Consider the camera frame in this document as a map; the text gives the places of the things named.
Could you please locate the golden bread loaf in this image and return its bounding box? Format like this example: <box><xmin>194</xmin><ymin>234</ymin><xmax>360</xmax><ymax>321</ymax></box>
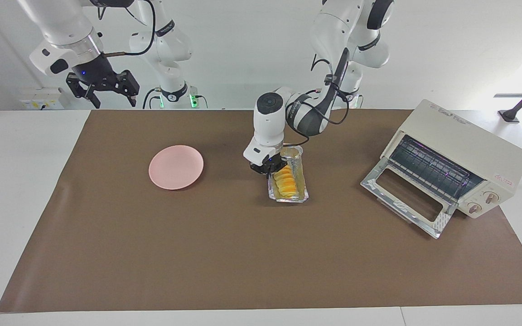
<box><xmin>274</xmin><ymin>165</ymin><xmax>296</xmax><ymax>198</ymax></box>

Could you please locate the aluminium foil tray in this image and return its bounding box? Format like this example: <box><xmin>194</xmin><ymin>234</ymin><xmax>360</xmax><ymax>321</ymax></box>
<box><xmin>268</xmin><ymin>146</ymin><xmax>309</xmax><ymax>204</ymax></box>

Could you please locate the glass oven door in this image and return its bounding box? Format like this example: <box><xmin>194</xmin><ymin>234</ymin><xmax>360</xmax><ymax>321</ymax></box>
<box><xmin>361</xmin><ymin>162</ymin><xmax>459</xmax><ymax>240</ymax></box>

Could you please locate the cream toaster oven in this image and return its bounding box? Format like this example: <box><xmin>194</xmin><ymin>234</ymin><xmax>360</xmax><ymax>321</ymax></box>
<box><xmin>380</xmin><ymin>99</ymin><xmax>522</xmax><ymax>220</ymax></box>

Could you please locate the brown table mat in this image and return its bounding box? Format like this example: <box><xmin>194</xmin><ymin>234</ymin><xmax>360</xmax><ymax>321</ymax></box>
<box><xmin>0</xmin><ymin>109</ymin><xmax>522</xmax><ymax>313</ymax></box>

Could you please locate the pink round plate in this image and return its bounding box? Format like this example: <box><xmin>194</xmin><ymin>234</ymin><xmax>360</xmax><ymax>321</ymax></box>
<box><xmin>148</xmin><ymin>145</ymin><xmax>204</xmax><ymax>191</ymax></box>

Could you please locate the black right base cable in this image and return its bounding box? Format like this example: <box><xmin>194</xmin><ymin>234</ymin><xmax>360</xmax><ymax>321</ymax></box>
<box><xmin>142</xmin><ymin>88</ymin><xmax>163</xmax><ymax>110</ymax></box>

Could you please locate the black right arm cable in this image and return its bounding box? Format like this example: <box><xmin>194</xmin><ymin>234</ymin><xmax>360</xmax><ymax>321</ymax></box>
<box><xmin>102</xmin><ymin>0</ymin><xmax>157</xmax><ymax>58</ymax></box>

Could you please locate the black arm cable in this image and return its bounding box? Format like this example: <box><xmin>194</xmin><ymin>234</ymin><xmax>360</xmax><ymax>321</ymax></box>
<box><xmin>102</xmin><ymin>0</ymin><xmax>157</xmax><ymax>58</ymax></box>
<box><xmin>284</xmin><ymin>48</ymin><xmax>350</xmax><ymax>148</ymax></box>

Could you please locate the white wall socket box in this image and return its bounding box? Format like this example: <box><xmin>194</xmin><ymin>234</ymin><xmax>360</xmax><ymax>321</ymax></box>
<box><xmin>20</xmin><ymin>88</ymin><xmax>64</xmax><ymax>110</ymax></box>

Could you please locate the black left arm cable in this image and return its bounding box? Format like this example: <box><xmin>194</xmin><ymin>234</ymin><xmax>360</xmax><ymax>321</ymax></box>
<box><xmin>284</xmin><ymin>48</ymin><xmax>350</xmax><ymax>148</ymax></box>

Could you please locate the metal oven wire rack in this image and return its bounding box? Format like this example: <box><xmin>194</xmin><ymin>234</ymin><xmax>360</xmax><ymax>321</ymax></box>
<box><xmin>389</xmin><ymin>135</ymin><xmax>475</xmax><ymax>200</ymax></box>

